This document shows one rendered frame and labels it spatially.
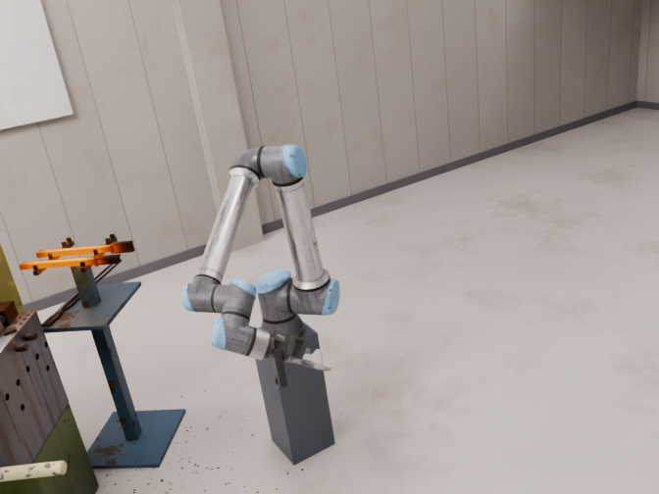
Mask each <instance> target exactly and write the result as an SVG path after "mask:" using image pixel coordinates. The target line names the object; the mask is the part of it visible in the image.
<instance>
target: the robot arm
mask: <svg viewBox="0 0 659 494"><path fill-rule="evenodd" d="M306 165H307V162H306V157H305V154H304V152H303V150H302V149H301V148H300V147H299V146H297V145H289V144H284V145H269V146H264V145H263V146H257V147H254V148H252V149H249V150H248V151H246V152H244V153H243V154H242V155H240V156H239V157H238V158H237V159H236V160H235V161H234V162H233V163H232V165H231V166H230V168H229V171H228V179H229V184H228V189H227V191H226V194H225V197H224V200H223V202H222V205H221V208H220V210H219V213H218V215H217V218H216V221H215V224H214V226H213V229H212V232H211V235H210V237H209V240H208V243H207V246H206V249H205V251H204V254H203V257H202V260H201V262H200V265H199V268H198V271H197V273H196V275H195V277H194V278H193V281H192V283H187V284H186V285H185V286H184V287H183V289H182V292H181V300H182V304H183V305H184V307H185V308H186V309H187V310H188V311H189V312H195V313H199V312H202V313H219V314H221V316H220V317H216V319H215V322H214V325H213V329H212V334H211V344H212V345H213V346H214V347H217V348H220V349H221V350H227V351H230V352H233V353H236V354H240V355H244V356H247V357H250V358H254V359H258V360H262V359H263V358H266V359H268V358H269V357H270V355H271V356H272V361H273V367H274V372H275V377H276V384H277V387H280V388H284V387H286V386H287V378H286V375H285V369H284V364H283V363H284V362H287V363H290V364H294V365H297V366H300V365H301V366H304V367H308V368H312V369H316V370H320V371H330V370H331V368H329V367H326V366H323V352H322V350H320V349H317V350H316V351H315V352H314V353H313V354H312V355H311V350H310V348H306V346H307V342H308V340H305V339H302V338H299V337H300V336H301V335H302V334H303V333H304V331H305V326H304V322H303V321H302V319H301V318H300V317H299V315H317V316H330V315H332V314H334V313H335V311H336V309H337V306H338V302H339V295H340V288H339V282H338V280H337V279H335V278H330V273H329V272H328V271H327V270H326V269H324V268H323V264H322V260H321V255H320V251H319V246H318V242H317V237H316V233H315V229H314V225H313V220H312V216H311V211H310V207H309V202H308V198H307V193H306V189H305V184H304V180H303V178H304V175H305V173H306V171H307V166H306ZM262 178H271V179H272V183H273V186H274V188H275V192H276V195H277V199H278V203H279V210H280V214H281V218H282V222H283V226H284V230H285V234H286V238H287V242H288V246H289V250H290V254H291V258H292V262H293V265H294V269H295V273H296V275H295V276H294V277H291V273H290V272H289V271H288V270H274V271H270V272H266V273H264V274H262V275H261V276H260V277H259V278H258V279H257V282H256V286H257V289H256V287H255V286H254V285H253V284H251V283H250V282H248V281H245V280H242V279H237V278H235V279H232V280H231V281H230V282H229V283H228V285H225V284H222V280H223V277H224V274H225V271H226V268H227V265H228V260H229V257H230V254H231V251H232V248H233V245H234V242H235V239H236V236H237V234H238V231H239V228H240V225H241V222H242V219H243V216H244V213H245V210H246V207H247V204H248V201H249V198H250V195H251V192H252V189H253V188H256V187H257V186H258V185H259V182H260V180H261V179H262ZM256 293H257V294H258V299H259V304H260V309H261V314H262V319H263V320H262V325H261V329H260V328H256V327H253V326H250V325H249V323H250V318H251V314H252V310H253V306H254V302H255V300H256ZM274 345H275V346H276V347H275V348H274ZM301 359H302V360H301ZM310 361H311V362H310Z"/></svg>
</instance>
